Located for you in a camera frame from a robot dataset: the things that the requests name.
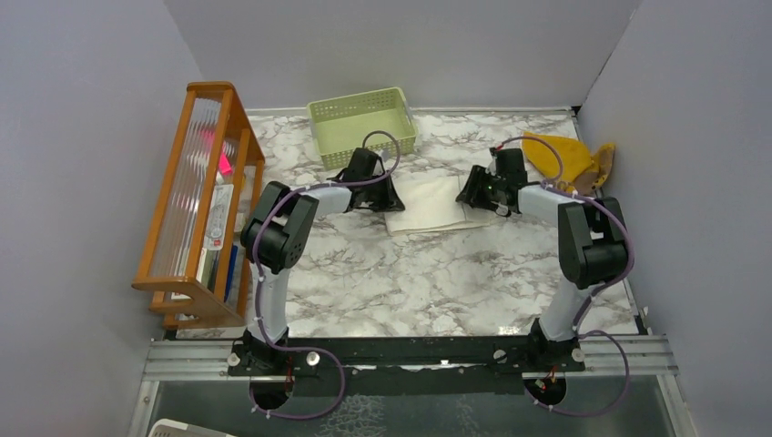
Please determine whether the light green plastic basket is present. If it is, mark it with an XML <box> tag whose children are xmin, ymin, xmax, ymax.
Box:
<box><xmin>306</xmin><ymin>86</ymin><xmax>418</xmax><ymax>170</ymax></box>

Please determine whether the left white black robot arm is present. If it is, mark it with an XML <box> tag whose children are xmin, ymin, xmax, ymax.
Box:
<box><xmin>240</xmin><ymin>147</ymin><xmax>405</xmax><ymax>374</ymax></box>

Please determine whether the wooden rack with clear panel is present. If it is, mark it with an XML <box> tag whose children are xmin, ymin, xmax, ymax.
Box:
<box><xmin>132</xmin><ymin>81</ymin><xmax>265</xmax><ymax>330</ymax></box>

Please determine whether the aluminium frame rail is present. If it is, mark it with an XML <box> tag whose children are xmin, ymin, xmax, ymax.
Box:
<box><xmin>127</xmin><ymin>334</ymin><xmax>696</xmax><ymax>436</ymax></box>

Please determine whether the white cream towel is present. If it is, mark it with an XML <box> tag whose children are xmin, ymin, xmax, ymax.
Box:
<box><xmin>384</xmin><ymin>175</ymin><xmax>499</xmax><ymax>236</ymax></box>

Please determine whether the white basket corner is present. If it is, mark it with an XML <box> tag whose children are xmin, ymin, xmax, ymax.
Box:
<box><xmin>147</xmin><ymin>419</ymin><xmax>235</xmax><ymax>437</ymax></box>

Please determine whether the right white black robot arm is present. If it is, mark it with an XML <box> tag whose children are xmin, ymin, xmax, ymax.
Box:
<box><xmin>456</xmin><ymin>148</ymin><xmax>635</xmax><ymax>371</ymax></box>

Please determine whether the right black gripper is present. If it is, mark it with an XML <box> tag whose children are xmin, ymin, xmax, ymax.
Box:
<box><xmin>456</xmin><ymin>166</ymin><xmax>504</xmax><ymax>212</ymax></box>

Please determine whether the yellow towel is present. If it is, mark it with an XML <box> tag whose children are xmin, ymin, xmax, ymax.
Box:
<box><xmin>521</xmin><ymin>132</ymin><xmax>616</xmax><ymax>196</ymax></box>

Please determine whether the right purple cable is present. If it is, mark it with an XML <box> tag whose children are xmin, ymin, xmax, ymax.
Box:
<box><xmin>493</xmin><ymin>135</ymin><xmax>635</xmax><ymax>419</ymax></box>

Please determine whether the pink object in rack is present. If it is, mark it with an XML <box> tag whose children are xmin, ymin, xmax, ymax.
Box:
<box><xmin>204</xmin><ymin>131</ymin><xmax>233</xmax><ymax>177</ymax></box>

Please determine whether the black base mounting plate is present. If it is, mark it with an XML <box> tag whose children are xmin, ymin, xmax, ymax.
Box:
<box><xmin>227</xmin><ymin>335</ymin><xmax>585</xmax><ymax>397</ymax></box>

